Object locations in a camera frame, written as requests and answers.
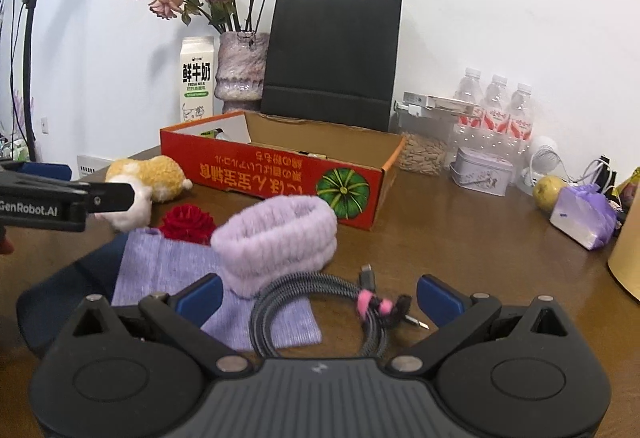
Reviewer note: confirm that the purple knit pouch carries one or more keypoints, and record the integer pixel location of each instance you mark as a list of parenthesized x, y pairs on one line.
[(160, 268)]

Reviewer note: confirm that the navy blue zip case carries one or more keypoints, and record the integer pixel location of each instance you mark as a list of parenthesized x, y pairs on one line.
[(65, 283)]

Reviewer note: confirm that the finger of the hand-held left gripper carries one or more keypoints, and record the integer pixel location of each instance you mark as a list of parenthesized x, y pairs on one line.
[(110, 197), (45, 170)]

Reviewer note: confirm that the clear jar of seeds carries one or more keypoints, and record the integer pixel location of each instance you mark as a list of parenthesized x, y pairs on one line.
[(422, 152)]

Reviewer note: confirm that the red cardboard box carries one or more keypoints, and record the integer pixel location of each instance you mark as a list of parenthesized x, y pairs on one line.
[(280, 178)]

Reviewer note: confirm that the flat white box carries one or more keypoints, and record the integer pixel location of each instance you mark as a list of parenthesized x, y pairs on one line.
[(440, 101)]

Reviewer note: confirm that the small white fan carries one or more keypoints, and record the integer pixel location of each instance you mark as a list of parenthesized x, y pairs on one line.
[(542, 160)]

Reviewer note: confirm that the white wall socket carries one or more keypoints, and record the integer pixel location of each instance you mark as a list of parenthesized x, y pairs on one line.
[(45, 125)]

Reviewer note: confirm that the purple fluffy headband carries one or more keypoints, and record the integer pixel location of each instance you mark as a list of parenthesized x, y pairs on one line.
[(270, 233)]

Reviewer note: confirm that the clear water bottle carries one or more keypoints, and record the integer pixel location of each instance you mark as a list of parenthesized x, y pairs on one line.
[(469, 102), (496, 110), (521, 117)]

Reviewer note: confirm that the plush hamster toy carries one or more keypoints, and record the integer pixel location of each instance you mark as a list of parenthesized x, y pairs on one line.
[(160, 178)]

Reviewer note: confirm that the colourful snack bag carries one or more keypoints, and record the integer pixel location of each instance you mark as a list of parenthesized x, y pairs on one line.
[(631, 193)]

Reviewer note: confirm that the white green milk carton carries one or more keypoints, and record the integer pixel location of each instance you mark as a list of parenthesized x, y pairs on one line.
[(197, 77)]

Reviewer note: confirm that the black paper bag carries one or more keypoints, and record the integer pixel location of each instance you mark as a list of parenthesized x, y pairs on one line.
[(330, 57)]

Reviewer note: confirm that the black light stand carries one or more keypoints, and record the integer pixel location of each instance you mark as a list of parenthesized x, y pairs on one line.
[(31, 42)]

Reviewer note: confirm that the red artificial rose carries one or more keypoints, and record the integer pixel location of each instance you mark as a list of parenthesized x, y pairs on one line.
[(185, 223)]

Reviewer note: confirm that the purple tissue pack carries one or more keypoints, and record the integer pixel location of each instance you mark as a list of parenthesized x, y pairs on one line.
[(582, 218)]

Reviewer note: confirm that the grey tin box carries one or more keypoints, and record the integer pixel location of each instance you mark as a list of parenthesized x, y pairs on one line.
[(482, 170)]

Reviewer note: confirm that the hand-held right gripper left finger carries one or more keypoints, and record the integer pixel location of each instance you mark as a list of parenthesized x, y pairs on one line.
[(202, 298)]

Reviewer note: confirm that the purple glass vase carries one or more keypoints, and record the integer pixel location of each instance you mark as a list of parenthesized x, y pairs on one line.
[(242, 67)]

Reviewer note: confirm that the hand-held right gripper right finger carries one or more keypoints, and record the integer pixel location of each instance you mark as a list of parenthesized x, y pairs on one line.
[(440, 300)]

